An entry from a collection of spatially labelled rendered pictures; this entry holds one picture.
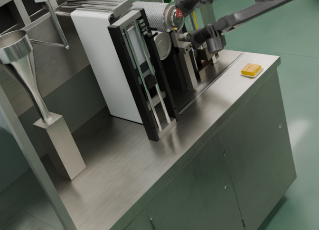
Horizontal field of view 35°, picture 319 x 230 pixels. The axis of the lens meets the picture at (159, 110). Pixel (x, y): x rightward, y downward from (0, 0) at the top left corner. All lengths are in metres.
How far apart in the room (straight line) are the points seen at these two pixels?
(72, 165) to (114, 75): 0.43
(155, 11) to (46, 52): 0.52
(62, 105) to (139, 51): 0.52
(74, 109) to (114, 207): 0.66
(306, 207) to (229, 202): 0.64
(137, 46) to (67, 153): 0.51
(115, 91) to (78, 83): 0.21
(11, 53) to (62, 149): 0.45
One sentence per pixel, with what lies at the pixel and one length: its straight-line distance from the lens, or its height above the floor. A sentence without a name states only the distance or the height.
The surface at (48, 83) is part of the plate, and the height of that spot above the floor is 1.18.
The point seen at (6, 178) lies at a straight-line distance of 1.61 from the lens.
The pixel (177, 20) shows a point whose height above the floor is 1.24.
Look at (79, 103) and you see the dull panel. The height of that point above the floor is 1.01.
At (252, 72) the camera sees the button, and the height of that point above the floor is 0.92.
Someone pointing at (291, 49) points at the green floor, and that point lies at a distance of 4.44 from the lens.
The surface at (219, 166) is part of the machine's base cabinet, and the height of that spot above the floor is 0.66.
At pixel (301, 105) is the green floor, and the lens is 3.71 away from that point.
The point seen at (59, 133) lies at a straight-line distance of 2.04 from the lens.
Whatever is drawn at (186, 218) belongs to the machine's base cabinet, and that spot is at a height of 0.59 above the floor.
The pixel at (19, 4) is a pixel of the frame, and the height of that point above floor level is 1.55.
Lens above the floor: 2.12
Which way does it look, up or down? 32 degrees down
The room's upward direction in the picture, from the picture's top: 19 degrees counter-clockwise
